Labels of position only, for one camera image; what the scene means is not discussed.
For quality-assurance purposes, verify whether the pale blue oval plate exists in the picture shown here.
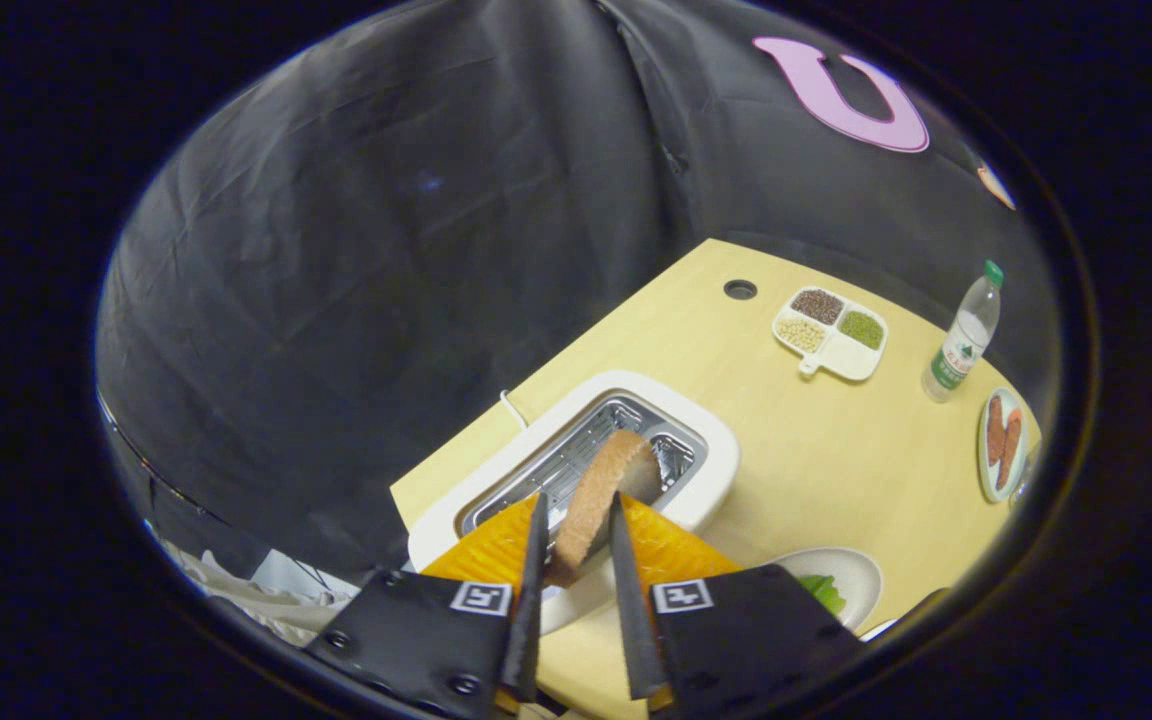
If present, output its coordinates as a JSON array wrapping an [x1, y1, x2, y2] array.
[[977, 387, 1033, 504]]

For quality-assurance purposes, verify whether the white toaster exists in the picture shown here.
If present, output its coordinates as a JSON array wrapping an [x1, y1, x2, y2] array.
[[406, 370, 741, 637]]

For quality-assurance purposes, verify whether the cream round plate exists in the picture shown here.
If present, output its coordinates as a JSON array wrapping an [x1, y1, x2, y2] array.
[[766, 548, 884, 634]]

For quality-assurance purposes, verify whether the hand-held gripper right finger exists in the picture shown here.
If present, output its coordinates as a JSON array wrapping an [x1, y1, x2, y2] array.
[[607, 491, 864, 720]]

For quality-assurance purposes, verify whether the plain bread slice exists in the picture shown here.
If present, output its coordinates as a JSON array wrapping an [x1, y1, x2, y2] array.
[[546, 430, 663, 589]]

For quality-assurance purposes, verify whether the green lettuce leaf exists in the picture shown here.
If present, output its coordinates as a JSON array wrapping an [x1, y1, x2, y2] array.
[[798, 574, 848, 617]]

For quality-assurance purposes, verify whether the person's beige clothing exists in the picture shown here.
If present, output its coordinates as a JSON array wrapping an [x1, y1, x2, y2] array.
[[161, 540, 357, 647]]

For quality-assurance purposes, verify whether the white divided grain tray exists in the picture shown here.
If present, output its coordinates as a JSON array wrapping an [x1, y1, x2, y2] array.
[[772, 286, 890, 383]]

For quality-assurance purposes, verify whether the clear water bottle green cap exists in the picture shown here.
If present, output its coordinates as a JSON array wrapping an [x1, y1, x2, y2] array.
[[921, 260, 1006, 404]]

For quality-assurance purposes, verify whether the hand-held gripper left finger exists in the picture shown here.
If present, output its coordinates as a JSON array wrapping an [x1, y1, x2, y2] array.
[[304, 492, 551, 720]]

